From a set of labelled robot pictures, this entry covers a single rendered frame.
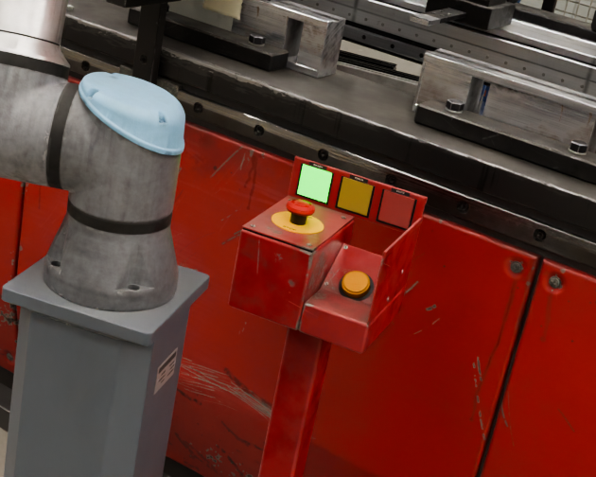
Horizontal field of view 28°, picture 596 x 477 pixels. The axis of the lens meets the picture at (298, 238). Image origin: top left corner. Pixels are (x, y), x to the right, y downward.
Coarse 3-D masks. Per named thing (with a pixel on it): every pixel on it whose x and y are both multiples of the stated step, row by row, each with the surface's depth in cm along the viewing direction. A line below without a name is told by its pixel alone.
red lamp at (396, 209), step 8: (384, 192) 163; (392, 192) 163; (384, 200) 164; (392, 200) 163; (400, 200) 163; (408, 200) 162; (384, 208) 164; (392, 208) 164; (400, 208) 163; (408, 208) 163; (384, 216) 165; (392, 216) 164; (400, 216) 164; (408, 216) 163; (400, 224) 164; (408, 224) 164
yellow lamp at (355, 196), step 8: (344, 184) 165; (352, 184) 165; (360, 184) 164; (344, 192) 166; (352, 192) 165; (360, 192) 165; (368, 192) 164; (344, 200) 166; (352, 200) 166; (360, 200) 165; (368, 200) 165; (344, 208) 167; (352, 208) 166; (360, 208) 166
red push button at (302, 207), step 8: (296, 200) 160; (304, 200) 161; (288, 208) 159; (296, 208) 158; (304, 208) 158; (312, 208) 159; (296, 216) 159; (304, 216) 159; (296, 224) 160; (304, 224) 160
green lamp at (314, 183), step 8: (304, 168) 167; (312, 168) 167; (304, 176) 168; (312, 176) 167; (320, 176) 167; (328, 176) 166; (304, 184) 168; (312, 184) 167; (320, 184) 167; (328, 184) 166; (304, 192) 168; (312, 192) 168; (320, 192) 167; (320, 200) 168
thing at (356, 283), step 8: (352, 272) 161; (360, 272) 161; (344, 280) 160; (352, 280) 160; (360, 280) 160; (368, 280) 160; (344, 288) 160; (352, 288) 159; (360, 288) 159; (368, 288) 159; (352, 296) 160; (360, 296) 160
